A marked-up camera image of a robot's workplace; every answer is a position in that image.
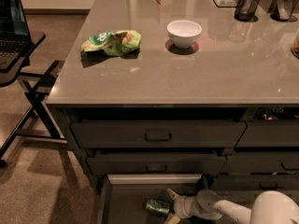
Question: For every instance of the dark middle right drawer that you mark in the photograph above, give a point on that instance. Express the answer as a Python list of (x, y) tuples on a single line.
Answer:
[(265, 162)]

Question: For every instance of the snack packets in drawer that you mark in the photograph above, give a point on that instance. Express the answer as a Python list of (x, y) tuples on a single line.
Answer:
[(277, 112)]

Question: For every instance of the dark bottom right drawer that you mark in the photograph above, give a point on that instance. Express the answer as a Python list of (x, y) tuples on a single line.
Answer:
[(256, 182)]

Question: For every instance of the glass jar with snacks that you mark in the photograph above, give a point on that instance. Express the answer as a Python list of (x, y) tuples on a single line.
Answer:
[(295, 47)]

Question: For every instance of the white ceramic bowl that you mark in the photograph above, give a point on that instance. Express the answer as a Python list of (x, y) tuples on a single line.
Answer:
[(183, 33)]

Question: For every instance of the dark drawer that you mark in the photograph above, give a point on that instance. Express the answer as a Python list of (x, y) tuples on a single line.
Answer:
[(271, 133), (157, 133), (265, 162), (256, 182), (155, 162)]

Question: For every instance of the black mesh pen cup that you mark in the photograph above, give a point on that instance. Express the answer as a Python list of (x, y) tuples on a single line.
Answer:
[(245, 9)]

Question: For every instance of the dark top left drawer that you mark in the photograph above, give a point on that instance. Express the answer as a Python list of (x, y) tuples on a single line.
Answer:
[(157, 133)]

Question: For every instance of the black laptop stand table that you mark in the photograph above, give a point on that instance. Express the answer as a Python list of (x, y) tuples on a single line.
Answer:
[(36, 88)]

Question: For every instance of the green crumpled chip bag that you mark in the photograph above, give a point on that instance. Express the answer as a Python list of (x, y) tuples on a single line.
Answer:
[(113, 43)]

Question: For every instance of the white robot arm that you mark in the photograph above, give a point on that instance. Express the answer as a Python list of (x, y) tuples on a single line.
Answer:
[(270, 207)]

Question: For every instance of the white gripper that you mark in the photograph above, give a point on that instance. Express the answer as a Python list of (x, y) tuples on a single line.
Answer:
[(184, 206)]

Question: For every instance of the green soda can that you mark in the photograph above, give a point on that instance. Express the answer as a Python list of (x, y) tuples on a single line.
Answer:
[(157, 207)]

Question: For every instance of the black laptop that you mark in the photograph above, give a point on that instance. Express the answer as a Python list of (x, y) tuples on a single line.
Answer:
[(15, 38)]

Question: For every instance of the dark middle left drawer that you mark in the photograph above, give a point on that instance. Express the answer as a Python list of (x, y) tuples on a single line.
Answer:
[(155, 162)]

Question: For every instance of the open bottom left drawer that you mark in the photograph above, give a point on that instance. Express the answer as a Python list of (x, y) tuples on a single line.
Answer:
[(124, 198)]

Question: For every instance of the dark top right drawer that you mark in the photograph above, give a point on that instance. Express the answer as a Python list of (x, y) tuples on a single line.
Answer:
[(271, 133)]

